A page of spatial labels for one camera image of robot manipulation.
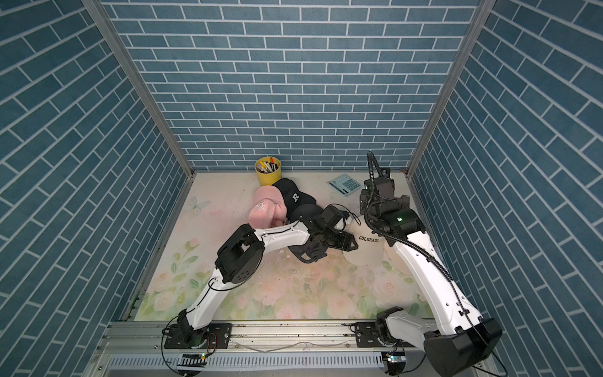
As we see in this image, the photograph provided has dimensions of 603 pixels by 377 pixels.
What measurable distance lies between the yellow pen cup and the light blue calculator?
0.27 meters

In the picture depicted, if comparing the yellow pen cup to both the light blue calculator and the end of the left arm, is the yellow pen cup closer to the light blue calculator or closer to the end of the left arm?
the light blue calculator

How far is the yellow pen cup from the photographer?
105 cm

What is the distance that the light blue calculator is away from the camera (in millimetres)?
1131

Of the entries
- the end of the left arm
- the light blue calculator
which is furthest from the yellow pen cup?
the end of the left arm
